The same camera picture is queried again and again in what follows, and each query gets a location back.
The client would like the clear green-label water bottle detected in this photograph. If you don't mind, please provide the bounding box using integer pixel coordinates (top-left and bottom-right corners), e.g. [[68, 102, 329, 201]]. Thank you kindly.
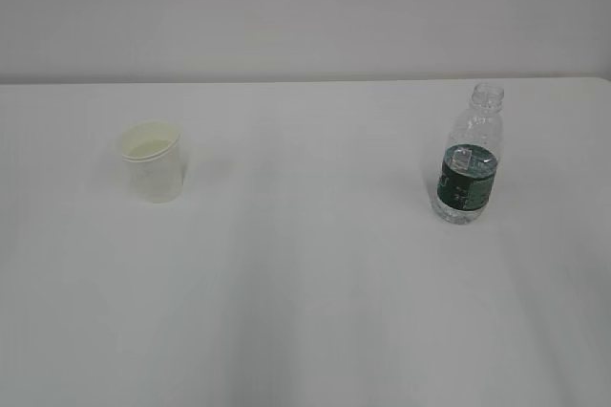
[[432, 82, 504, 225]]

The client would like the white paper cup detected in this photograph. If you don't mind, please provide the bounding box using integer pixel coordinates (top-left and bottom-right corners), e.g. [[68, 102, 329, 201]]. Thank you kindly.
[[119, 120, 183, 204]]

